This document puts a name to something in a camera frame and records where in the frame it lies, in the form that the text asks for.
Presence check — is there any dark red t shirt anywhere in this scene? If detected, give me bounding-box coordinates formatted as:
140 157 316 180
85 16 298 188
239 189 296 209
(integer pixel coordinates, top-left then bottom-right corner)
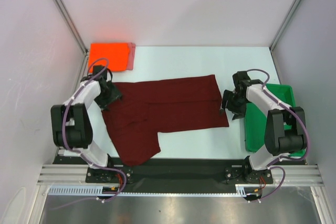
102 75 229 166

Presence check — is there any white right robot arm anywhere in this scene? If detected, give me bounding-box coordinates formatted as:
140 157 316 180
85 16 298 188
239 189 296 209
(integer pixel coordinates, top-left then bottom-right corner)
222 84 309 183

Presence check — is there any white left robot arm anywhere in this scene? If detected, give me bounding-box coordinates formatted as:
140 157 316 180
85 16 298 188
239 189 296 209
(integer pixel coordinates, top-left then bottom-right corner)
50 65 122 182

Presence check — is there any green plastic tray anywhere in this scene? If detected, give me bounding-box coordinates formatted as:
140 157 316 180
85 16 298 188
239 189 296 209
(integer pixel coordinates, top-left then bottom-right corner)
245 83 296 152

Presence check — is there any folded orange t shirt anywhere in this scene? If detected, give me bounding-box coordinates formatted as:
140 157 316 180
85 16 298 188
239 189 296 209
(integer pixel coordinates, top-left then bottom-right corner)
88 43 130 72

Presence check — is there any folded pink t shirt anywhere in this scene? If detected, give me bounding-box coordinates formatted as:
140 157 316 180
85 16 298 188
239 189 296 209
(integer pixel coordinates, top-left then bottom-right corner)
127 43 136 70

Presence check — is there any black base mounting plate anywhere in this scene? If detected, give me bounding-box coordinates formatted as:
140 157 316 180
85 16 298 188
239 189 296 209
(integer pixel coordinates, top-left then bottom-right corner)
54 156 274 194

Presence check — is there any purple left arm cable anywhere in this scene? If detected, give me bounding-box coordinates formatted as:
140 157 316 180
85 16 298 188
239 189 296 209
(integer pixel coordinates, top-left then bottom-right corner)
60 58 127 183

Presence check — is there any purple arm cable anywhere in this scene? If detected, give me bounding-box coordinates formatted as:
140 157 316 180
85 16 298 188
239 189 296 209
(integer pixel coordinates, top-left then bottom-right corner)
60 58 127 183
246 68 312 161

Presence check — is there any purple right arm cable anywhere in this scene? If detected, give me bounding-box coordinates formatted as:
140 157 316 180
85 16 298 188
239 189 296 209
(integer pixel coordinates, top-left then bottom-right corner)
246 68 312 161

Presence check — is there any white slotted cable duct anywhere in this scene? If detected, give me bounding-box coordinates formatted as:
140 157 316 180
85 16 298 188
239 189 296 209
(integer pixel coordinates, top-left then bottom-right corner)
48 185 261 200

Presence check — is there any left rear aluminium post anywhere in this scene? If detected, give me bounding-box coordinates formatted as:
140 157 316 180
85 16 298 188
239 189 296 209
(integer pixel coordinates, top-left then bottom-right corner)
38 0 89 55

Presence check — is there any aluminium post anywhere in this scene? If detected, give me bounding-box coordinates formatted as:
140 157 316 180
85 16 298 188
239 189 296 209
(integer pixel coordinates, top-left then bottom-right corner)
38 0 89 55
270 0 318 51

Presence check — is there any aluminium front frame rail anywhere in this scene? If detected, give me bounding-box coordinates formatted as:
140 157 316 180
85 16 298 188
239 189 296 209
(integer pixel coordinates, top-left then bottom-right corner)
37 163 324 187

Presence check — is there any right rear aluminium post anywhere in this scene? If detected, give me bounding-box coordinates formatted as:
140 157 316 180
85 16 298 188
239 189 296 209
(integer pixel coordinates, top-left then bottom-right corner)
270 0 318 51

